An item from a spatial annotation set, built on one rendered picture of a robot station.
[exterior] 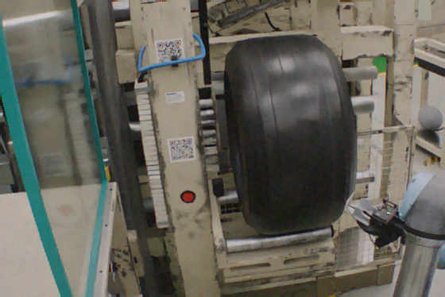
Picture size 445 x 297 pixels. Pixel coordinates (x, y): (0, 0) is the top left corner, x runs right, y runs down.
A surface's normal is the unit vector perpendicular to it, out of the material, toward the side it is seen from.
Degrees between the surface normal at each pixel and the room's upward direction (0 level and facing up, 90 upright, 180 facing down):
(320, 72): 34
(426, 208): 67
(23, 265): 0
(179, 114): 90
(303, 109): 54
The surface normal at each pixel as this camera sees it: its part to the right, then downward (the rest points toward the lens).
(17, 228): -0.08, -0.89
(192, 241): 0.11, 0.44
